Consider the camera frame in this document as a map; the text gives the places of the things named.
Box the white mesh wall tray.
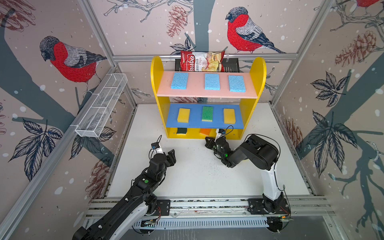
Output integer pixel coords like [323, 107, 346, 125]
[75, 73, 128, 138]

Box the light blue sponge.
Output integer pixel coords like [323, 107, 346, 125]
[228, 75, 246, 93]
[205, 74, 221, 91]
[171, 72, 189, 90]

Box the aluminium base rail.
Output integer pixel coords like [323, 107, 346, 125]
[86, 196, 331, 232]

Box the dark green wavy sponge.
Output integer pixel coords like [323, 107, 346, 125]
[177, 128, 188, 135]

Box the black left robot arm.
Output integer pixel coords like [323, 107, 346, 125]
[73, 150, 177, 240]

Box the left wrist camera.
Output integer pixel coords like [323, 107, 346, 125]
[151, 142, 164, 154]

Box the pink upper shelf board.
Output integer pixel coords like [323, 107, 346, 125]
[156, 71, 264, 99]

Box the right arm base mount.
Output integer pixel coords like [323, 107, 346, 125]
[248, 192, 291, 215]

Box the orange sponge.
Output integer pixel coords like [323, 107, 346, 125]
[200, 129, 211, 136]

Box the red cassava chips bag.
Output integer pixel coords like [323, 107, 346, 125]
[181, 51, 225, 72]

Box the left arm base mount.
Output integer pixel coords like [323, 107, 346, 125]
[144, 195, 171, 217]

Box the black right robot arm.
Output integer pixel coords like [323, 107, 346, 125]
[205, 134, 284, 213]

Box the yellow shelf unit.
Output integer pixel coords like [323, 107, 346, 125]
[151, 56, 267, 140]

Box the yellow sponge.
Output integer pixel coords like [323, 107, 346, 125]
[223, 109, 236, 125]
[177, 108, 191, 124]

